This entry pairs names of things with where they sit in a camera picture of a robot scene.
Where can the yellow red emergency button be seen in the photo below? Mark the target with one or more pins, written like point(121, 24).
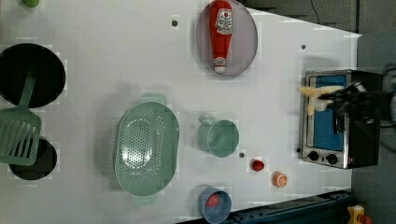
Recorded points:
point(357, 215)

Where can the red strawberry toy on table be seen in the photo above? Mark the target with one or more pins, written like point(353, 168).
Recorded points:
point(258, 166)

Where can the black toaster oven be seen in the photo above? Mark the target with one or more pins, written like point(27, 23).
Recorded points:
point(340, 141)

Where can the orange slice toy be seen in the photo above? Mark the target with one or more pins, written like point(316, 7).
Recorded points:
point(280, 180)

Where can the red ketchup bottle toy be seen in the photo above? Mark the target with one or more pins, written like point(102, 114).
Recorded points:
point(221, 32)

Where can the peeled banana toy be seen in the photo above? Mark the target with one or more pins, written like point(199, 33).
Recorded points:
point(314, 103)

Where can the green marker cap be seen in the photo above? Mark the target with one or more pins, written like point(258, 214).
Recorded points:
point(31, 3)

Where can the large black bowl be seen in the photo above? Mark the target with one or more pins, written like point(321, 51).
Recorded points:
point(44, 66)

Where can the blue cup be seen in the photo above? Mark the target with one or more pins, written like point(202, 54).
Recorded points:
point(217, 214)

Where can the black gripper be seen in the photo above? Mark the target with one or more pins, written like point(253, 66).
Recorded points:
point(360, 104)

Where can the red strawberry toy in cup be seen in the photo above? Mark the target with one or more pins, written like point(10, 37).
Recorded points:
point(213, 200)

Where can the green perforated colander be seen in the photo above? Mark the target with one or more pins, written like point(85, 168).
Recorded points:
point(146, 149)

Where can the grey round plate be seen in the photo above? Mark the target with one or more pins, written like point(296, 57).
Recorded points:
point(244, 43)

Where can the green spatula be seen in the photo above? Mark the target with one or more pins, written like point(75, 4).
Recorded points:
point(20, 128)

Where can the green mug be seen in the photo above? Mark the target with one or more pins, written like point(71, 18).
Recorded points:
point(220, 137)

